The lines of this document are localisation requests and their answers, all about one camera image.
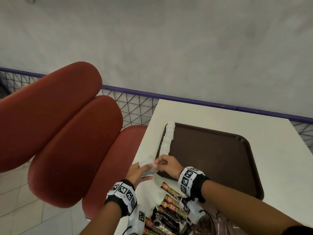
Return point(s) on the red padded chair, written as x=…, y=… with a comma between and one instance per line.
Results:
x=56, y=129

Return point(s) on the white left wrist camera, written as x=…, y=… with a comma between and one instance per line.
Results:
x=137, y=220

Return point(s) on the person's right hand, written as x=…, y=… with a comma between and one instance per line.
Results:
x=172, y=166

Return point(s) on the pile of brown sugar packets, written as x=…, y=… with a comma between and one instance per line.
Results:
x=225, y=226

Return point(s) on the person's right forearm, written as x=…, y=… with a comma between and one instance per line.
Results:
x=244, y=208

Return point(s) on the right wristband with marker tags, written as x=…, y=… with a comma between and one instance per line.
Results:
x=192, y=178

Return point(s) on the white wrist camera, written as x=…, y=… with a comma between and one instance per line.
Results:
x=193, y=209
x=137, y=220

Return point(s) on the handful of white sachets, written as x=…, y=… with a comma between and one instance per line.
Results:
x=149, y=170

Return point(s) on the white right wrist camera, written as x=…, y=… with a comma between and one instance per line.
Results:
x=193, y=209

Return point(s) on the person's left forearm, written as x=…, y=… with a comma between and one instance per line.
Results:
x=105, y=221

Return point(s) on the person's black shirt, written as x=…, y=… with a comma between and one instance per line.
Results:
x=298, y=231

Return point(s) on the brown plastic tray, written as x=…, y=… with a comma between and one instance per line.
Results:
x=212, y=159

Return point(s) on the pile of coffee stick packets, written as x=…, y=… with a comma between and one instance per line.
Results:
x=171, y=205

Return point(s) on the person's left hand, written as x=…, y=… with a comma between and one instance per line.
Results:
x=134, y=174

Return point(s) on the purple mesh railing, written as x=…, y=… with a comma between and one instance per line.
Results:
x=195, y=101

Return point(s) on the row of white sachets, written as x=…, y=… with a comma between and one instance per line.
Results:
x=167, y=137

